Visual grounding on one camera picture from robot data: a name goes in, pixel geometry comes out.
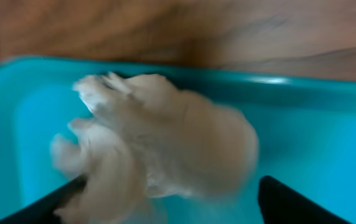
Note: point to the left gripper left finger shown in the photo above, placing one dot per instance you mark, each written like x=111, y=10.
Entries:
x=42, y=210

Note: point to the white napkin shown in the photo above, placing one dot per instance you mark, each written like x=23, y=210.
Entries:
x=148, y=139

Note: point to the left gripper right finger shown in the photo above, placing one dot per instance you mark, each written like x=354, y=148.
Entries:
x=280, y=204

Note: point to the teal serving tray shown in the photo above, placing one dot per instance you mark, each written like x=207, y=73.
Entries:
x=306, y=128

